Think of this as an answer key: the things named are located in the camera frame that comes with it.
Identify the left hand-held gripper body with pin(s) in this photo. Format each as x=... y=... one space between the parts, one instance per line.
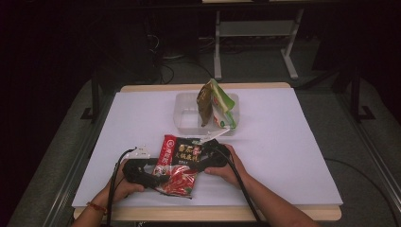
x=137 y=171

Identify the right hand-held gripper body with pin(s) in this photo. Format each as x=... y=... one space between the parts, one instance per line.
x=217 y=156

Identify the red and black food packet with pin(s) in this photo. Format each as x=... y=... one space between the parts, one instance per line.
x=178 y=176

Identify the clear plastic container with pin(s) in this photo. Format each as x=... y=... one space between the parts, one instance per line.
x=187 y=118

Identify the brown food packet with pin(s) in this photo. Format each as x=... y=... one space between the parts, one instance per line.
x=205 y=104

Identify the white and green food packet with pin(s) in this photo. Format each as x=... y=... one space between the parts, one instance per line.
x=222 y=105

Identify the person's right hand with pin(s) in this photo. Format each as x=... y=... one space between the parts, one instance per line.
x=231 y=171

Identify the person's left hand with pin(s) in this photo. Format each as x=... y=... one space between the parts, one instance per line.
x=121 y=190

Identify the white paper sheet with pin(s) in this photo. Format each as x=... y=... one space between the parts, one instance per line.
x=277 y=151

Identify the black metal stand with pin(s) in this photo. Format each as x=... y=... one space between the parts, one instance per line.
x=356 y=97
x=95 y=101

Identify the white metal stand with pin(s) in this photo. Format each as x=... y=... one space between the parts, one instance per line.
x=257 y=28

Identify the aluminium rail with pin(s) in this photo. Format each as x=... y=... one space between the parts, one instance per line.
x=74 y=176
x=375 y=157

